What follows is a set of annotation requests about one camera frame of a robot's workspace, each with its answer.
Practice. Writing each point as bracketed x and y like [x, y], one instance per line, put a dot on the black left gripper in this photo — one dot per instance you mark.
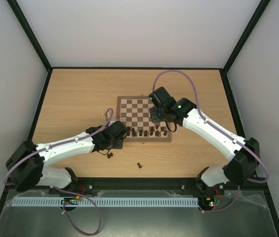
[119, 144]

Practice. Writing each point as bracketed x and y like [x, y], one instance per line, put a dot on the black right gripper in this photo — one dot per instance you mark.
[154, 116]

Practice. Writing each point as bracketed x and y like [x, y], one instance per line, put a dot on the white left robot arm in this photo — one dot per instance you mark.
[31, 164]

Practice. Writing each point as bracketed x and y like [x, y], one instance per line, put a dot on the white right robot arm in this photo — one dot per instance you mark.
[239, 152]

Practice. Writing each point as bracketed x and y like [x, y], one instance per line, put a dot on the wooden chess board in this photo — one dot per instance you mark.
[134, 111]

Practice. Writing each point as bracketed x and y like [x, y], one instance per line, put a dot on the black enclosure frame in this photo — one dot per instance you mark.
[133, 183]

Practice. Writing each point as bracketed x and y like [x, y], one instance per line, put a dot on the light blue cable duct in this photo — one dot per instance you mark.
[105, 202]

